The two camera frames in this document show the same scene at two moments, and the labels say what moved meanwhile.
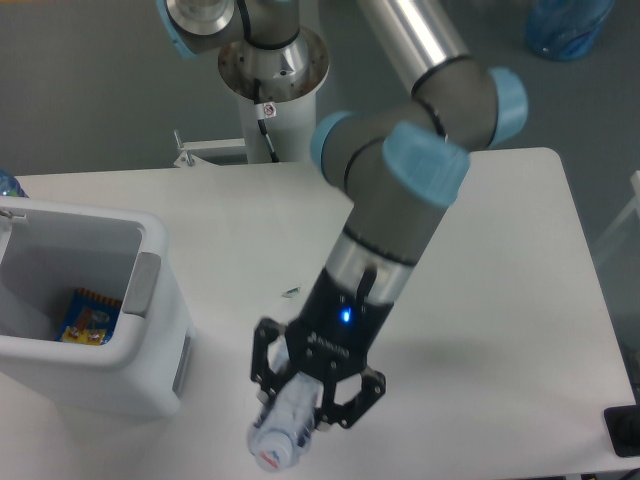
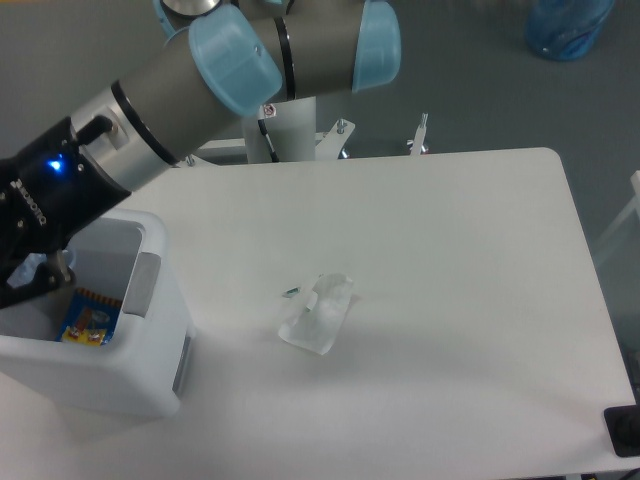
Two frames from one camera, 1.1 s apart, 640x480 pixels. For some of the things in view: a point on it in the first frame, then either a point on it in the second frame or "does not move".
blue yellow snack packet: (90, 320) does not move
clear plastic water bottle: (285, 425) → (27, 270)
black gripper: (333, 336) → (49, 190)
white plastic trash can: (48, 249) does not move
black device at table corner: (623, 425) does not move
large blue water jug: (565, 30) does not move
